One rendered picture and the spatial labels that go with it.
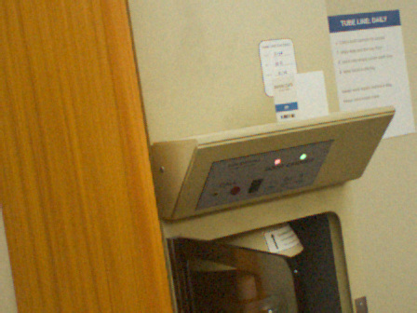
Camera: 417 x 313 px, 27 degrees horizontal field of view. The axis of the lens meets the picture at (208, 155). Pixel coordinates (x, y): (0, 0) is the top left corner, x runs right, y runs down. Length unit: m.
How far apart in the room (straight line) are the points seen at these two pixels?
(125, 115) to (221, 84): 0.22
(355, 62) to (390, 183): 0.28
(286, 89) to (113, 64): 0.26
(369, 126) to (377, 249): 0.76
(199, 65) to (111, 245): 0.27
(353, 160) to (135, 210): 0.36
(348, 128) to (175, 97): 0.23
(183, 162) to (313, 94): 0.22
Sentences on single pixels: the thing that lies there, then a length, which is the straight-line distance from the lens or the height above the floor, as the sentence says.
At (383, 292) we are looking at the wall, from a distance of 1.93.
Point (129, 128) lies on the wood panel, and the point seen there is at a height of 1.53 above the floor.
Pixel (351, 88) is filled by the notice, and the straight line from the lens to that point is 1.87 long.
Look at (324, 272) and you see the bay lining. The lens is 1.33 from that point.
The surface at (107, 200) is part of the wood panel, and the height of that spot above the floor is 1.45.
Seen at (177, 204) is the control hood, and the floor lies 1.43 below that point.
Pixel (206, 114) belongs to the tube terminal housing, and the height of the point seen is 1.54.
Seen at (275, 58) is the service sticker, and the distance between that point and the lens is 1.22.
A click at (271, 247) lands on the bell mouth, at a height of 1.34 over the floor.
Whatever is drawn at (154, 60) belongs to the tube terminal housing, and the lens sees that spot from 1.12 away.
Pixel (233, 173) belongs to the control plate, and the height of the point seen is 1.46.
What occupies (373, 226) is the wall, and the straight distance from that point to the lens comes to 1.90.
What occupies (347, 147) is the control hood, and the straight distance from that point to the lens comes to 1.19.
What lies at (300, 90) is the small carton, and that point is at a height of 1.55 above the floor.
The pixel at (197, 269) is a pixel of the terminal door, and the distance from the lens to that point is 1.05.
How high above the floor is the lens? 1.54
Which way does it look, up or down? 3 degrees down
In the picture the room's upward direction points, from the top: 9 degrees counter-clockwise
